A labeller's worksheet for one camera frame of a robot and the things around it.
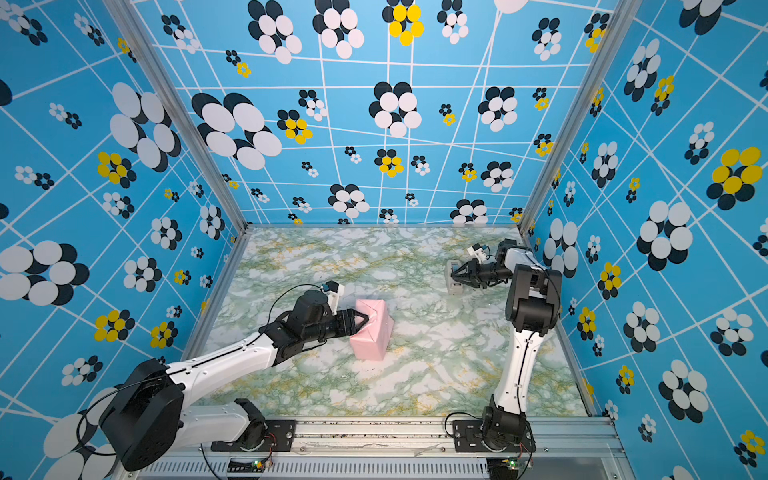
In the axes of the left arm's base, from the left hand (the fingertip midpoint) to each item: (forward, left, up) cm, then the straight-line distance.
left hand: (365, 319), depth 82 cm
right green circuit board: (-32, -34, -11) cm, 48 cm away
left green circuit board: (-32, +28, -14) cm, 45 cm away
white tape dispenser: (+16, -28, -9) cm, 34 cm away
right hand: (+19, -30, -8) cm, 37 cm away
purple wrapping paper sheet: (-7, -2, +1) cm, 7 cm away
